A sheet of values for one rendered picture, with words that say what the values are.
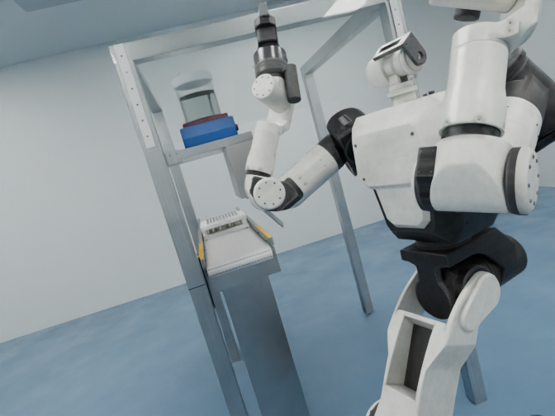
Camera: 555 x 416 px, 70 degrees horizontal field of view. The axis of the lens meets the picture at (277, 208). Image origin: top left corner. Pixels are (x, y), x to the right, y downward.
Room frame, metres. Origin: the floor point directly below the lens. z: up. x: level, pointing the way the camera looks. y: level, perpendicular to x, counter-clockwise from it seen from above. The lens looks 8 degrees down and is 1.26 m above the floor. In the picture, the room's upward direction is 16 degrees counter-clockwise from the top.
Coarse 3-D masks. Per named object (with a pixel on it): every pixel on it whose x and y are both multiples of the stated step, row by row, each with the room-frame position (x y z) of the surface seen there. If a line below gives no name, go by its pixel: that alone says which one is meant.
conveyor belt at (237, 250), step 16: (208, 240) 1.98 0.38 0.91; (224, 240) 1.87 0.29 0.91; (240, 240) 1.75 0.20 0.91; (256, 240) 1.66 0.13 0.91; (208, 256) 1.62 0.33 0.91; (224, 256) 1.54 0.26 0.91; (240, 256) 1.47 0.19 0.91; (256, 256) 1.46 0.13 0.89; (272, 256) 1.47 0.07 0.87; (208, 272) 1.43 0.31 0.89; (224, 272) 1.44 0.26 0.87
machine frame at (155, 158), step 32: (416, 96) 1.51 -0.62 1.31; (320, 128) 2.59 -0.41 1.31; (160, 160) 1.35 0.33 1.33; (160, 192) 1.34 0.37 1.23; (192, 224) 2.43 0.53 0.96; (192, 256) 1.35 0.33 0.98; (352, 256) 2.59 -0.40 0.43; (192, 288) 1.34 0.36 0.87; (224, 320) 2.43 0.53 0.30; (224, 352) 1.35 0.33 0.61; (224, 384) 1.34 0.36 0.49; (480, 384) 1.51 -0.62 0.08
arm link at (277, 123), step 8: (272, 112) 1.08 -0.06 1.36; (288, 112) 1.06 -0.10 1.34; (272, 120) 1.08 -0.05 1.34; (280, 120) 1.06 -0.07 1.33; (288, 120) 1.05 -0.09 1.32; (256, 128) 1.02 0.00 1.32; (264, 128) 1.00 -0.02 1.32; (272, 128) 1.00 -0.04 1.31; (280, 128) 1.02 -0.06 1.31; (288, 128) 1.06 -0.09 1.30
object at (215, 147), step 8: (232, 136) 1.45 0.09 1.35; (240, 136) 1.45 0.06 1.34; (248, 136) 1.46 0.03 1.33; (200, 144) 1.43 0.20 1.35; (208, 144) 1.43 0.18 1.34; (216, 144) 1.44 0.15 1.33; (224, 144) 1.44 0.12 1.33; (184, 152) 1.42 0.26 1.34; (192, 152) 1.42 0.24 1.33; (200, 152) 1.43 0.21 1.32; (208, 152) 1.52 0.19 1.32; (216, 152) 1.78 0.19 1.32; (184, 160) 1.67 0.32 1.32; (192, 160) 1.99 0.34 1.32
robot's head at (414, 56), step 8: (392, 40) 0.83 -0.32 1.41; (400, 40) 0.80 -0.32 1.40; (408, 40) 0.78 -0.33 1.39; (416, 40) 0.79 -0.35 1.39; (384, 48) 0.85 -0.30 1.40; (392, 48) 0.80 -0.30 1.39; (400, 48) 0.79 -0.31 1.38; (408, 48) 0.78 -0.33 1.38; (416, 48) 0.79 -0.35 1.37; (376, 56) 0.84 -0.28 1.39; (384, 56) 0.83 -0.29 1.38; (408, 56) 0.79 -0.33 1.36; (416, 56) 0.79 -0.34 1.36; (424, 56) 0.80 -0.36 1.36; (408, 64) 0.79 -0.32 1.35; (416, 64) 0.79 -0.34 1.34; (424, 64) 0.81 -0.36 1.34; (416, 72) 0.80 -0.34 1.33
